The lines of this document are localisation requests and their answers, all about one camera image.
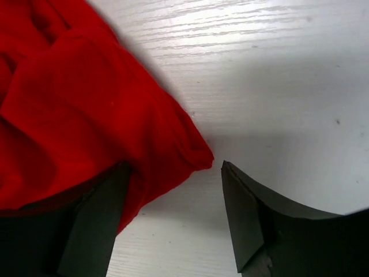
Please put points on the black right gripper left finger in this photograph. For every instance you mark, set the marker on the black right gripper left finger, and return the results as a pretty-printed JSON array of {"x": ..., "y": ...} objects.
[{"x": 69, "y": 234}]

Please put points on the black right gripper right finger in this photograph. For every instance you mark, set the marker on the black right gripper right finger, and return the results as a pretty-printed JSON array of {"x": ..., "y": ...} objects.
[{"x": 273, "y": 235}]

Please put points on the red t-shirt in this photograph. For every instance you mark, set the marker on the red t-shirt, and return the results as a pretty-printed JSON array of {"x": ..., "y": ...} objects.
[{"x": 75, "y": 102}]

